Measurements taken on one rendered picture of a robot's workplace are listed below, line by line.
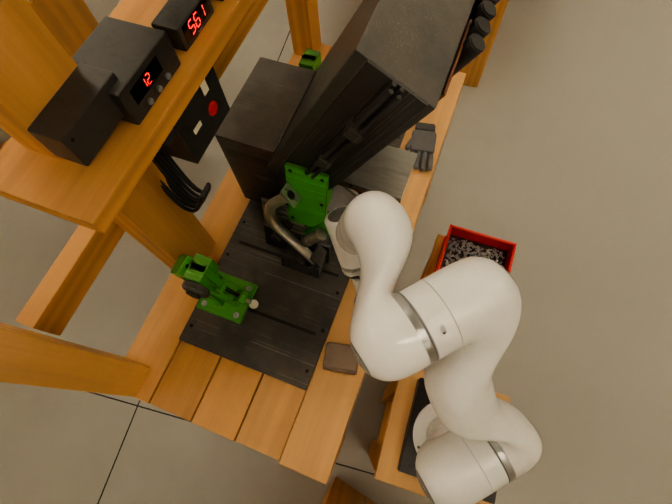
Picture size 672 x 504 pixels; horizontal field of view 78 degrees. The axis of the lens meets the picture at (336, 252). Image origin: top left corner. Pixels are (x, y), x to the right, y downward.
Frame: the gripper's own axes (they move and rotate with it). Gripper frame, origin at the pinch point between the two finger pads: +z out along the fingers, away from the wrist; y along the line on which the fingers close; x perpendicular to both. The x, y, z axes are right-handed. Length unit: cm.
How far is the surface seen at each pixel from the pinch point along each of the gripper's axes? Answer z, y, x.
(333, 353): 11.3, -1.3, 14.8
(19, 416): 57, 46, 189
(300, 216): -22.5, 20.4, 13.2
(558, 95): 37, 187, -138
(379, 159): -27.3, 31.1, -12.3
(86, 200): -57, -16, 38
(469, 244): 8.9, 27.9, -33.7
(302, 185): -33.3, 16.3, 8.8
